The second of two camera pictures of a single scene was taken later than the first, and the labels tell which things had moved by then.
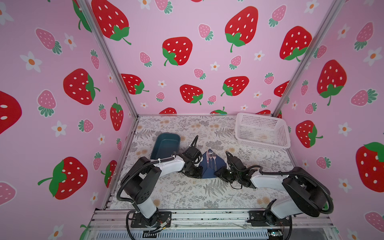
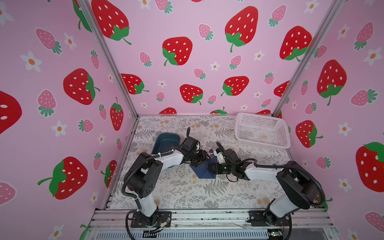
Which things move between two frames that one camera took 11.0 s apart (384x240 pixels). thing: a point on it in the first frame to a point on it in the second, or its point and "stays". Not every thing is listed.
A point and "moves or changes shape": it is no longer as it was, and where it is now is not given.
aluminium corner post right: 334,9 stays
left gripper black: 198,174 to 202,157
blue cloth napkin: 208,172 moves or changes shape
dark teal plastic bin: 165,145 stays
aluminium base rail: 113,225 stays
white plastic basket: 262,130 stays
